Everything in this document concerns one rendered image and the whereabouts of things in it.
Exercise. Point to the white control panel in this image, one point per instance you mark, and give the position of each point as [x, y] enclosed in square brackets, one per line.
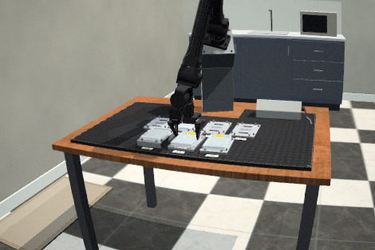
[280, 109]

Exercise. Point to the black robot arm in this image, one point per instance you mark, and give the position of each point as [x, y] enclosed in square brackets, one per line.
[188, 77]

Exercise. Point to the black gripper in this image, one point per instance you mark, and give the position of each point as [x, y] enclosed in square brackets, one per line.
[189, 120]

